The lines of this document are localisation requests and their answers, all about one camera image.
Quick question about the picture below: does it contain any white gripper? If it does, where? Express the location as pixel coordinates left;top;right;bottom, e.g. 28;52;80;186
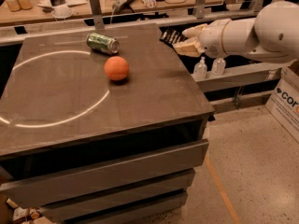
173;19;232;59

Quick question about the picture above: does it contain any black rxbar chocolate bar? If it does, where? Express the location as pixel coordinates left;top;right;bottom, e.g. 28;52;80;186
160;27;187;47

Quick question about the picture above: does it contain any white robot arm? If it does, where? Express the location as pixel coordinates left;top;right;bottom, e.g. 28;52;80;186
174;1;299;63

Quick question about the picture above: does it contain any green soda can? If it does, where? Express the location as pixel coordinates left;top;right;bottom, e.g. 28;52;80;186
86;33;120;55

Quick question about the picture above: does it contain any clear sanitizer bottle left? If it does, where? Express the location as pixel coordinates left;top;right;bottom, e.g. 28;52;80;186
193;57;207;79

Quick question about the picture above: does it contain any clear sanitizer bottle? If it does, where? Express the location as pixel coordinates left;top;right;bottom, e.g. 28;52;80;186
193;57;207;79
211;58;226;75

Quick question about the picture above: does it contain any clear sanitizer bottle right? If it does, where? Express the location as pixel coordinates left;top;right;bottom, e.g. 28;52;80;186
211;58;226;75

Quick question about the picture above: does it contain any orange ball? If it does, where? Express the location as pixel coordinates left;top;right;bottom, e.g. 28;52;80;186
104;56;129;81

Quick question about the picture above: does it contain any white cardboard box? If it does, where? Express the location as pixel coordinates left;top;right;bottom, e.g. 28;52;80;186
266;61;299;142

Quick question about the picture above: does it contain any grey drawer cabinet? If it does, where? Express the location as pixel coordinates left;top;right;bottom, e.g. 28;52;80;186
0;24;213;224

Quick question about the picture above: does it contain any white bowl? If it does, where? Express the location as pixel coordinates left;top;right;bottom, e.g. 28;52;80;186
51;5;73;19

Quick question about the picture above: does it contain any wooden desk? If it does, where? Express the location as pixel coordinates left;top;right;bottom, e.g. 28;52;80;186
0;0;224;28

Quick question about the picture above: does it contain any orange liquid jar left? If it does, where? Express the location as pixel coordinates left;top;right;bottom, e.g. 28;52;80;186
5;0;21;12

